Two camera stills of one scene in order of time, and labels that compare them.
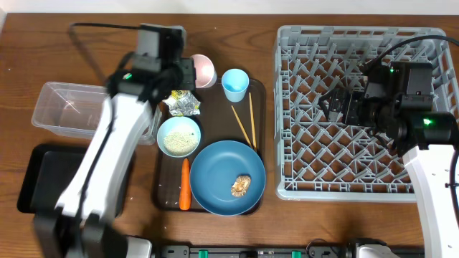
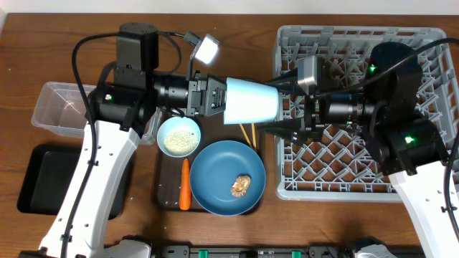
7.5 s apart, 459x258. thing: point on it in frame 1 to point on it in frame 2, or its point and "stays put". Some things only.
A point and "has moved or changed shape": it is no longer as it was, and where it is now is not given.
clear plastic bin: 76,110 stays put
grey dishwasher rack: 318,158 stays put
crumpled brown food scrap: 241,185 stays put
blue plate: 215,169 stays put
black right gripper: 353,99 to 300,132
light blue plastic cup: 235,82 has moved or changed shape
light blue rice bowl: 178,137 stays put
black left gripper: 191,77 to 202,95
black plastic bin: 49,172 stays put
